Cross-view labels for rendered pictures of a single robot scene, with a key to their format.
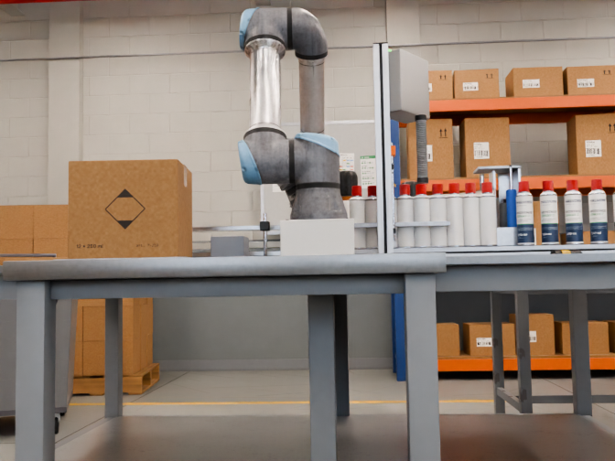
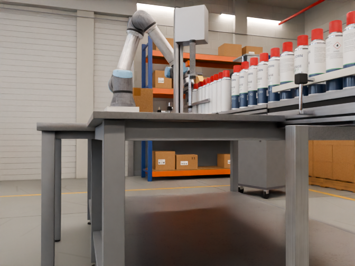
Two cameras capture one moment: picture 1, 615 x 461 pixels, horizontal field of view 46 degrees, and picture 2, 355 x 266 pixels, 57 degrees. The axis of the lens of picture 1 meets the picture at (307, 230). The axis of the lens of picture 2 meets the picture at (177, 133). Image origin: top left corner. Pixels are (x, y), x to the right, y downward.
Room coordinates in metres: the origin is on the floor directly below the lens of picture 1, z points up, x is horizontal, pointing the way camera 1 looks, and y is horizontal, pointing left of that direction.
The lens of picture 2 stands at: (1.51, -1.96, 0.76)
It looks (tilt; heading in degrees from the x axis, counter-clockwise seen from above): 1 degrees up; 69
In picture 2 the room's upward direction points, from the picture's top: straight up
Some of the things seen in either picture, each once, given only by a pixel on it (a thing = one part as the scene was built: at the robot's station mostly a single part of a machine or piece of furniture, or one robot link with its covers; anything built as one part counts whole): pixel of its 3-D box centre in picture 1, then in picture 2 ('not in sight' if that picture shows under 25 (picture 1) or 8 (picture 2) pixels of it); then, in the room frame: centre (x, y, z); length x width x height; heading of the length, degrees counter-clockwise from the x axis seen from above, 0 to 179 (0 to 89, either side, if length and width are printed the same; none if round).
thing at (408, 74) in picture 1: (401, 87); (192, 26); (2.24, -0.30, 1.38); 0.17 x 0.10 x 0.19; 141
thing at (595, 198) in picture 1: (598, 211); (263, 79); (2.27, -0.91, 0.98); 0.05 x 0.05 x 0.20
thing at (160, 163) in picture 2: not in sight; (215, 111); (4.43, 3.57, 1.26); 2.77 x 0.60 x 2.51; 177
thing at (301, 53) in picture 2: not in sight; (302, 67); (2.26, -1.14, 0.98); 0.05 x 0.05 x 0.20
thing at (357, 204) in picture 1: (357, 218); (196, 100); (2.33, -0.16, 0.98); 0.05 x 0.05 x 0.20
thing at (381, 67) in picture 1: (383, 153); (178, 66); (2.18, -0.23, 1.16); 0.04 x 0.04 x 0.67; 86
